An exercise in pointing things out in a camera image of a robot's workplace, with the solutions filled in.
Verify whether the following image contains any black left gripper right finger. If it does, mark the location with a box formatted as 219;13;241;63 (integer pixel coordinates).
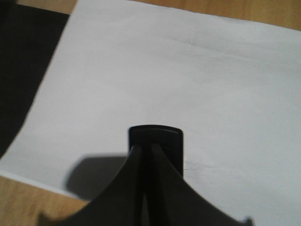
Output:
145;144;253;226

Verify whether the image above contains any black orange stapler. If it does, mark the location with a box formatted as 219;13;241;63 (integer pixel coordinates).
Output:
128;125;183;176

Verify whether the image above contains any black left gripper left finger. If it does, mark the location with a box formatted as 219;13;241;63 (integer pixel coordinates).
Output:
39;145;143;226

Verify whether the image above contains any white paper sheet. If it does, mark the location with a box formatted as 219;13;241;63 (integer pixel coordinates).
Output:
0;0;301;226

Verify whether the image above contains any black computer monitor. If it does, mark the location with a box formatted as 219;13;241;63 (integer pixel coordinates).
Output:
0;0;69;155

